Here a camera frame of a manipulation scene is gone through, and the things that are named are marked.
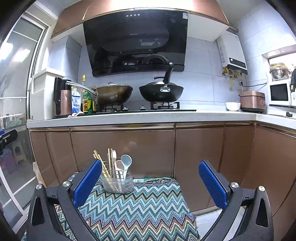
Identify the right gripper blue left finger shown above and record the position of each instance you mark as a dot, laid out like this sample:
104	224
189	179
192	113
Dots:
84	182

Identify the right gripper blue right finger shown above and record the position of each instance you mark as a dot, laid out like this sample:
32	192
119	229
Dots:
216	184

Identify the pink plastic spoon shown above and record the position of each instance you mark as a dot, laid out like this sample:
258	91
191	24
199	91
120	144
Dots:
120	170

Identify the light blue plastic spoon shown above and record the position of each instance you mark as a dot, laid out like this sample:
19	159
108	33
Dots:
126	161

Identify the white plastic fork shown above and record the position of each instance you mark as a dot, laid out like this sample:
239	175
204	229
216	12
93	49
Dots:
113	157

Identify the white plastic stool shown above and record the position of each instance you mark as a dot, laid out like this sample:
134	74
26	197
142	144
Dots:
18	152

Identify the white plastic bag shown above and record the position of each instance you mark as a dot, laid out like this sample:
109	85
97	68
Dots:
38	174

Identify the white box appliance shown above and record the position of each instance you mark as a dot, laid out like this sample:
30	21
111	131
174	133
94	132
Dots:
42	106

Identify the brown lower cabinets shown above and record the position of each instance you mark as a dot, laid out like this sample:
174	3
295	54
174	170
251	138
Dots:
251	153

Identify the zigzag patterned knit cloth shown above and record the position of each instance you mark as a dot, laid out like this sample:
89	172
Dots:
154	210

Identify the garlic cloves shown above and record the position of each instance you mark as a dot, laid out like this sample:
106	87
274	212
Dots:
76	114

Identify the blue white salt bag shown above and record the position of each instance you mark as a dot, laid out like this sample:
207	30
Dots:
76	100

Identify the black gas stove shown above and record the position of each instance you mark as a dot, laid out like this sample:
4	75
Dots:
148	107

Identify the dark soy sauce bottle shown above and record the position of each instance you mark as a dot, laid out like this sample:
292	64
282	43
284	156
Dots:
94	106

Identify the white bowl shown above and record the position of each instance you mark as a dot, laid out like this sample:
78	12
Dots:
233	106

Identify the green yellow sauce bottle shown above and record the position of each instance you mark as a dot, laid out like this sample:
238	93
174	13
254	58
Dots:
87	102

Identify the glass sliding door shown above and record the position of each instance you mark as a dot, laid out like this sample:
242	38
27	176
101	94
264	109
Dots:
19	53

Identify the rose gold rice cooker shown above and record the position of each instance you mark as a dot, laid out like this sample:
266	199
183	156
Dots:
252	101

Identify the white microwave oven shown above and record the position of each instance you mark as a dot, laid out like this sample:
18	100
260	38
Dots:
279	93

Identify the black wok with lid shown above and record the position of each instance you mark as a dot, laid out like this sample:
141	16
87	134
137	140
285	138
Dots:
162	91

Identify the steel pot on shelf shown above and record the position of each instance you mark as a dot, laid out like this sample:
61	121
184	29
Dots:
279	71

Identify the white gas water heater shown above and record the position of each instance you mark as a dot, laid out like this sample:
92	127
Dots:
231	52

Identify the black range hood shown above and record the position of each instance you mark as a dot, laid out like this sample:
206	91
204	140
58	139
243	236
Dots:
116	45

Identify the wire utensil holder basket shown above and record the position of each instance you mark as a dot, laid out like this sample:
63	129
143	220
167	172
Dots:
114	185

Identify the steel wok with handle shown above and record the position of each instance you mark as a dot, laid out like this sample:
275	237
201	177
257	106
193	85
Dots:
107	94

